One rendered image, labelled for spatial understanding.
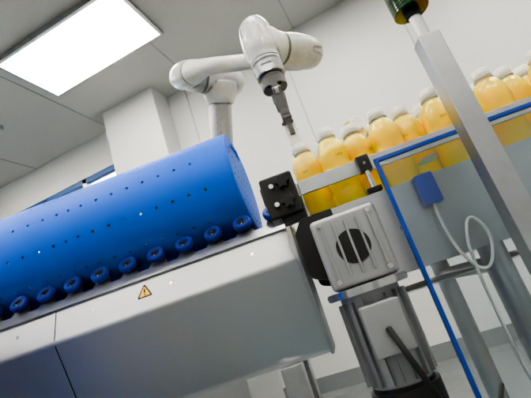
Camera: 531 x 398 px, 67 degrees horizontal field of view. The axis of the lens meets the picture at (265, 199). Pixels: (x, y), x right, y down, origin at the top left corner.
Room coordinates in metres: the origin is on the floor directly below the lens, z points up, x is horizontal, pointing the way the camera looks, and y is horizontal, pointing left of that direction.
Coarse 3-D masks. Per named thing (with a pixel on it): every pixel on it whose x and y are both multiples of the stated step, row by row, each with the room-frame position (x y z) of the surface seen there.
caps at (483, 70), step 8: (528, 56) 0.81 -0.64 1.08; (480, 72) 0.81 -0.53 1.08; (488, 72) 0.81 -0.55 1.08; (496, 72) 0.84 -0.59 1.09; (504, 72) 0.84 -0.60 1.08; (520, 72) 0.87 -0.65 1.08; (472, 80) 0.83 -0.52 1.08; (432, 88) 0.82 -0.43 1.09; (472, 88) 0.88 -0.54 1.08; (424, 96) 0.82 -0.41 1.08; (392, 112) 0.87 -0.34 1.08; (416, 112) 0.90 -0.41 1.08
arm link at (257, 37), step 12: (252, 24) 0.99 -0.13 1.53; (264, 24) 0.99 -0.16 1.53; (240, 36) 1.02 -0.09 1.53; (252, 36) 0.99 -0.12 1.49; (264, 36) 0.99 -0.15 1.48; (276, 36) 1.01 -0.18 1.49; (252, 48) 0.99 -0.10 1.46; (264, 48) 0.99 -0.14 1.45; (276, 48) 1.01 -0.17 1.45; (288, 48) 1.05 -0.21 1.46; (252, 60) 1.01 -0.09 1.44
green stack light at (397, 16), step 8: (392, 0) 0.62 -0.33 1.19; (400, 0) 0.61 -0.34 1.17; (408, 0) 0.60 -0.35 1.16; (416, 0) 0.60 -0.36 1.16; (424, 0) 0.61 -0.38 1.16; (392, 8) 0.62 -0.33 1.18; (400, 8) 0.61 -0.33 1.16; (408, 8) 0.62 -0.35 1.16; (424, 8) 0.63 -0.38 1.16; (392, 16) 0.64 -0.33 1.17; (400, 16) 0.63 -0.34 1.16
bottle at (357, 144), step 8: (344, 136) 0.88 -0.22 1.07; (352, 136) 0.86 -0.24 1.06; (360, 136) 0.86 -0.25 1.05; (344, 144) 0.87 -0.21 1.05; (352, 144) 0.86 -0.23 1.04; (360, 144) 0.85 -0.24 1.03; (368, 144) 0.86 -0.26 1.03; (352, 152) 0.86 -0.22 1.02; (360, 152) 0.85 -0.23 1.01; (368, 152) 0.85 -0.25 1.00; (352, 160) 0.86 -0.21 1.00; (360, 176) 0.86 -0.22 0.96; (376, 176) 0.85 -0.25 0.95; (368, 184) 0.86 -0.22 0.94; (376, 184) 0.85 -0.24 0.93
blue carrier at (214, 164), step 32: (160, 160) 0.94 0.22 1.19; (192, 160) 0.90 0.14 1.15; (224, 160) 0.89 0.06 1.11; (96, 192) 0.94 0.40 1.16; (128, 192) 0.91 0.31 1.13; (160, 192) 0.90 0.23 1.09; (192, 192) 0.90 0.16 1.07; (224, 192) 0.90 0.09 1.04; (0, 224) 0.97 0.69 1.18; (32, 224) 0.94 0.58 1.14; (64, 224) 0.92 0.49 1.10; (96, 224) 0.92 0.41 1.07; (128, 224) 0.92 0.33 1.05; (160, 224) 0.92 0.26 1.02; (192, 224) 0.93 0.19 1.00; (224, 224) 0.95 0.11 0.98; (256, 224) 1.00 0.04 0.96; (0, 256) 0.94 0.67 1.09; (32, 256) 0.94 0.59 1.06; (64, 256) 0.94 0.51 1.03; (96, 256) 0.95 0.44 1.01; (128, 256) 0.96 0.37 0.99; (0, 288) 0.97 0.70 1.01; (32, 288) 0.98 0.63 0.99
